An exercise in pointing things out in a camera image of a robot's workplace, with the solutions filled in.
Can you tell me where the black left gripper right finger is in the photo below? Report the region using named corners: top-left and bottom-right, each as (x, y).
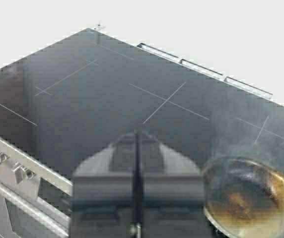
top-left (138, 133), bottom-right (207, 238)

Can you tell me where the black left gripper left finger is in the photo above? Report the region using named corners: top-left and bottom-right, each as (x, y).
top-left (69, 133), bottom-right (139, 238)

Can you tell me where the steel frying pan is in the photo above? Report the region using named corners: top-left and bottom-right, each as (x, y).
top-left (202, 156), bottom-right (284, 238)

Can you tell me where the middle steel stove knob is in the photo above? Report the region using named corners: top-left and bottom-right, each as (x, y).
top-left (11, 162), bottom-right (35, 184)

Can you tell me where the black glass top stove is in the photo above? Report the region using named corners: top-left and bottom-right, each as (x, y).
top-left (0, 23), bottom-right (284, 238)

